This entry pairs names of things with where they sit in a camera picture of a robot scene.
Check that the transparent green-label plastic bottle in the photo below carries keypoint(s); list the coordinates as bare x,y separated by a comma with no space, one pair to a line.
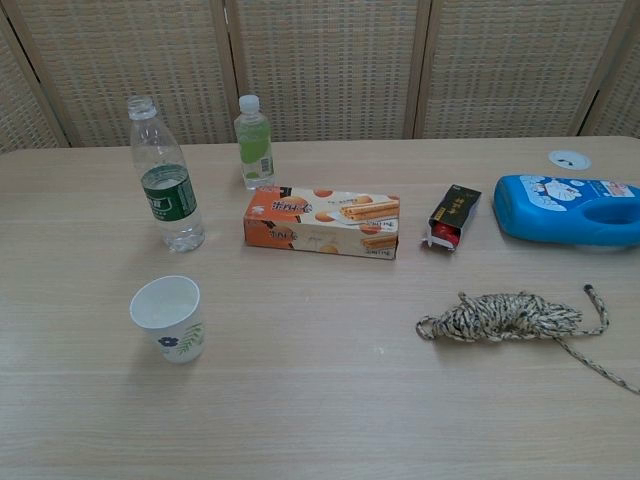
167,200

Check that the small white-capped green-label bottle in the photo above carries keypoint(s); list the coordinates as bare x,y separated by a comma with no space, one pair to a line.
255,150

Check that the white flower-print paper cup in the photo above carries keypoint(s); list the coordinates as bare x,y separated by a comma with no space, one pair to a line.
175,340

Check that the blue detergent jug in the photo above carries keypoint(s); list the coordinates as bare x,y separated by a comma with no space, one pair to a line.
540,210

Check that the orange egg roll box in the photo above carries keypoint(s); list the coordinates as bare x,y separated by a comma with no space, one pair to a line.
320,225

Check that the small open black box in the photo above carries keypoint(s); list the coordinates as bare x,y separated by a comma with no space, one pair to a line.
455,210

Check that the woven rattan screen panel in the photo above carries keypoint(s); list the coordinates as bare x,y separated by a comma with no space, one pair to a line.
620,100
515,65
125,65
25,110
325,65

